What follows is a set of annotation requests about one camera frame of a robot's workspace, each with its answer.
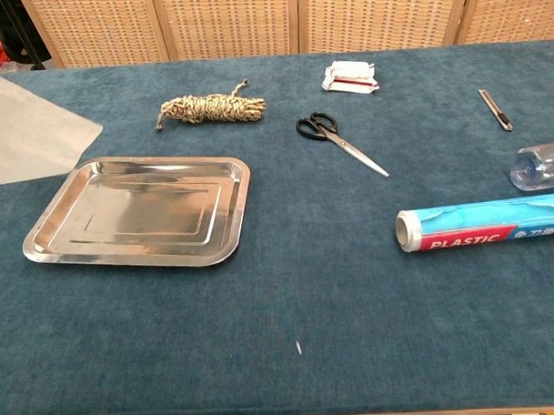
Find white parchment paper sheet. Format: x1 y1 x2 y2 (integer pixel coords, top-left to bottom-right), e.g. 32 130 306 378
0 63 106 187

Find silver metal tray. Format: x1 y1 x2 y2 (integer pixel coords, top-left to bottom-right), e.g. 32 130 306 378
18 151 255 274

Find blue plush table cover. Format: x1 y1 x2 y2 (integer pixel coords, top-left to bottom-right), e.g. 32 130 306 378
0 39 554 415

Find white gauze packet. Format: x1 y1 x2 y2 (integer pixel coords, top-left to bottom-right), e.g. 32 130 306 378
320 58 381 96

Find wicker folding screen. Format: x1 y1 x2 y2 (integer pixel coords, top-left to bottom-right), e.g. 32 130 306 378
18 0 554 70

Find blue plastic wrap roll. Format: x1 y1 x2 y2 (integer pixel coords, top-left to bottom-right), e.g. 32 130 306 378
394 191 554 254

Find silver utility knife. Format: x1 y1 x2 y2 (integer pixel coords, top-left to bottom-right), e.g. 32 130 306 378
478 87 515 133

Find clear plastic water bottle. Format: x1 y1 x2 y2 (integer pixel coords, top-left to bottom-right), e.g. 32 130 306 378
509 141 554 194

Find black tripod stand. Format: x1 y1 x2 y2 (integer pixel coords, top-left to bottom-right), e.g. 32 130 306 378
0 0 48 72

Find black-handled scissors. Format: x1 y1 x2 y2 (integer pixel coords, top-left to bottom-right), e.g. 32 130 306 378
295 109 389 181

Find beige braided rope bundle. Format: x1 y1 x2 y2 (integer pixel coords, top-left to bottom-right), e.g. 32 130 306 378
153 77 267 133

